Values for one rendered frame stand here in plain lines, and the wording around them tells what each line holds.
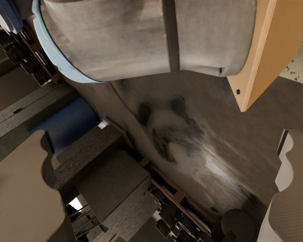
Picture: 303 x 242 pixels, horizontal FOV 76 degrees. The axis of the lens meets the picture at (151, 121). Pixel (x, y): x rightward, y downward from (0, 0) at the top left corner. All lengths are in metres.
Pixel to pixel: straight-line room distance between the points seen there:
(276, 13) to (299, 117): 0.49
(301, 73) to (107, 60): 0.36
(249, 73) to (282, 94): 0.40
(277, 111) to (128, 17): 0.57
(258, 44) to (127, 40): 0.16
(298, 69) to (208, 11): 0.26
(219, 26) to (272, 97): 0.47
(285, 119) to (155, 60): 0.53
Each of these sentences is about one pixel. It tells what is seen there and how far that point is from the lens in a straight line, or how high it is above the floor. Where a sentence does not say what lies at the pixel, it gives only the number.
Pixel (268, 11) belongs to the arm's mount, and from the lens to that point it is 0.24.
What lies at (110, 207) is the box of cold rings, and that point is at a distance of 2.27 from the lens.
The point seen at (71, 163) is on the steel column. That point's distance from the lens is 2.44.
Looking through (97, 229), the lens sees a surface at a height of 1.25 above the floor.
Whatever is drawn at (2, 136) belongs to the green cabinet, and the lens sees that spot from 3.23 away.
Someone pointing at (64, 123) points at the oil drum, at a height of 0.45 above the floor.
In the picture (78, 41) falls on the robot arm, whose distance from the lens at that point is 0.29.
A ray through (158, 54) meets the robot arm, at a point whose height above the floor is 0.36.
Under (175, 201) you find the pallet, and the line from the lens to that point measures 2.24.
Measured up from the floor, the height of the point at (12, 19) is 0.41.
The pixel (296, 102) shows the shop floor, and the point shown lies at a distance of 0.68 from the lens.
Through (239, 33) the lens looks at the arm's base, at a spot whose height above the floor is 0.30.
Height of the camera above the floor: 0.51
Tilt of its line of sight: 20 degrees down
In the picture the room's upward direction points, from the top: 131 degrees counter-clockwise
